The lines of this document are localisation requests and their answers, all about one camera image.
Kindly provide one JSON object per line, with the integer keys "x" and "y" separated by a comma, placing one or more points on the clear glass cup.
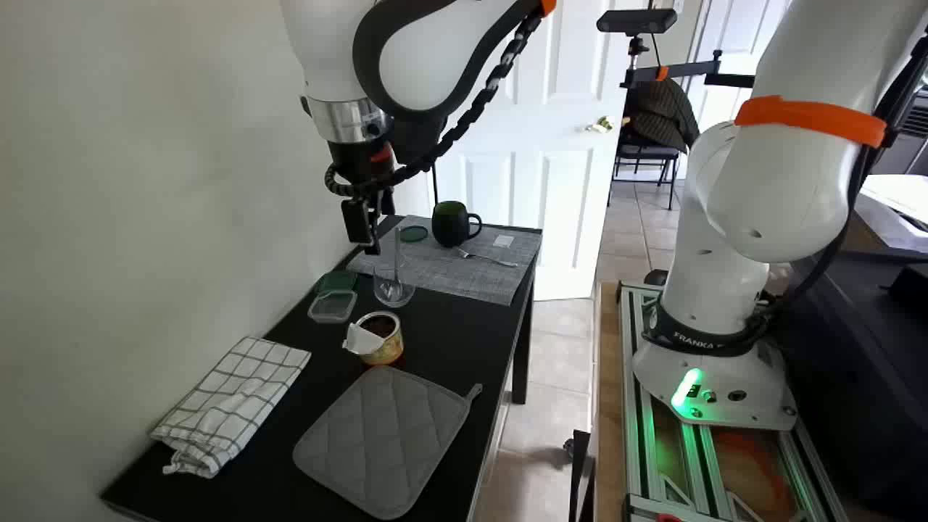
{"x": 392, "y": 290}

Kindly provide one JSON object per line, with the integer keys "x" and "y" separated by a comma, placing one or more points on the wooden bench top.
{"x": 608, "y": 416}

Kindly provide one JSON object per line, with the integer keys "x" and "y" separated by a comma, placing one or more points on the grey quilted pot holder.
{"x": 381, "y": 438}

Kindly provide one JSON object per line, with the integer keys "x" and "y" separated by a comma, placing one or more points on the round green coaster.
{"x": 412, "y": 233}

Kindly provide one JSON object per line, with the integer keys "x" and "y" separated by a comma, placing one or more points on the green lidded plastic container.
{"x": 331, "y": 306}

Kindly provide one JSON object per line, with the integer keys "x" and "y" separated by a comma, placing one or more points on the dark desk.
{"x": 860, "y": 367}

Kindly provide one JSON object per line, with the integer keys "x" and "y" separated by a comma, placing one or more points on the grey woven placemat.
{"x": 464, "y": 271}

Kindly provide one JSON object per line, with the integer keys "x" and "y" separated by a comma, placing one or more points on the black rectangular table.
{"x": 452, "y": 338}

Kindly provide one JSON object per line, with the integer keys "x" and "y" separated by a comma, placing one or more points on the chair with dark jacket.
{"x": 660, "y": 116}

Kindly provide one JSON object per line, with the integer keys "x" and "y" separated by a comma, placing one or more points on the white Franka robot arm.
{"x": 771, "y": 193}

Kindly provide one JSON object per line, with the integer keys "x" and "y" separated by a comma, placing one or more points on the black floor stand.
{"x": 580, "y": 472}

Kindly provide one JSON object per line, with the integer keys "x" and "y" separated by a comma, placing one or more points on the orange label tin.
{"x": 379, "y": 339}

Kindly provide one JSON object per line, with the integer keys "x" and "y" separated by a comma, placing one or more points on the dark green mug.
{"x": 451, "y": 225}

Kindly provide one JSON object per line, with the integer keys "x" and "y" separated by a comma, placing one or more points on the white panelled door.
{"x": 539, "y": 174}

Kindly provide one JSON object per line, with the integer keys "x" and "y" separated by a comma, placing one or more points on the black camera on tripod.
{"x": 635, "y": 22}

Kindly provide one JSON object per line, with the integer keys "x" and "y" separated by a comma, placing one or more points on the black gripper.
{"x": 365, "y": 193}

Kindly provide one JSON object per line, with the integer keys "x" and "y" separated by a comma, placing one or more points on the white checked dish towel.
{"x": 232, "y": 401}

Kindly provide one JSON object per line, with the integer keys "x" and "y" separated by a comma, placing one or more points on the small spoon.
{"x": 487, "y": 259}

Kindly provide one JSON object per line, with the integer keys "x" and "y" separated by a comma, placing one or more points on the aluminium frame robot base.
{"x": 677, "y": 465}

